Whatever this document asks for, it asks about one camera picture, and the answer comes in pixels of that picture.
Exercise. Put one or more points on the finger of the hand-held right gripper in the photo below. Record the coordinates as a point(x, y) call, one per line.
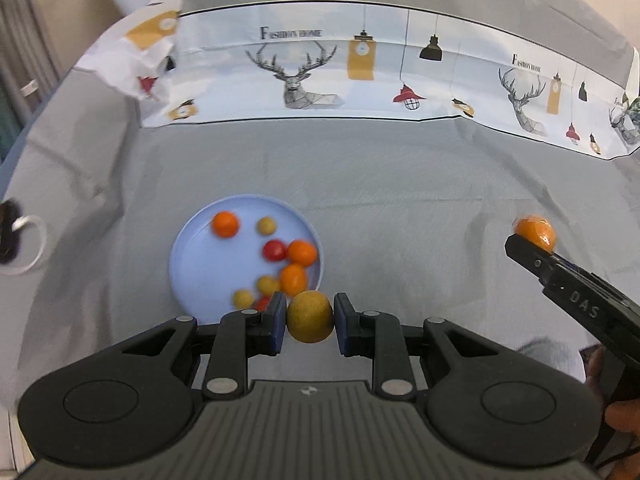
point(575, 269)
point(530, 257)

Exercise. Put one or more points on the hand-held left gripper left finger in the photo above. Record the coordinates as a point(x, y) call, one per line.
point(273, 325)

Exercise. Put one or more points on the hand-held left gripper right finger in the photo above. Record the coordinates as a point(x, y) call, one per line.
point(346, 325)

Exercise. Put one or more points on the red cherry tomato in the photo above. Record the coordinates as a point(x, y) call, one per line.
point(262, 303)
point(274, 250)

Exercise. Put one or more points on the small orange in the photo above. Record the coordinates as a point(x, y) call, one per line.
point(224, 223)
point(535, 229)
point(302, 252)
point(292, 278)

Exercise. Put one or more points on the blue plastic plate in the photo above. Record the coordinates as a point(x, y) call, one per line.
point(200, 265)

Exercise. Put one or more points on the person's right hand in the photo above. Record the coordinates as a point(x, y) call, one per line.
point(625, 416)

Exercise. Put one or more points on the grey bed sheet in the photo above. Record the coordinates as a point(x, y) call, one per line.
point(350, 185)

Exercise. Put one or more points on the white deer printed cloth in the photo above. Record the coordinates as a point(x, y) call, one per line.
point(225, 90)

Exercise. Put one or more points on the black smartphone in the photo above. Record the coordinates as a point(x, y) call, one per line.
point(7, 232)

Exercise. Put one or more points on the teal curtain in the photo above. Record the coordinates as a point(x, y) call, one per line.
point(6, 125)

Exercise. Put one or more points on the white curtain clip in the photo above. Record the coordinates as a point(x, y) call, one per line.
point(29, 87)

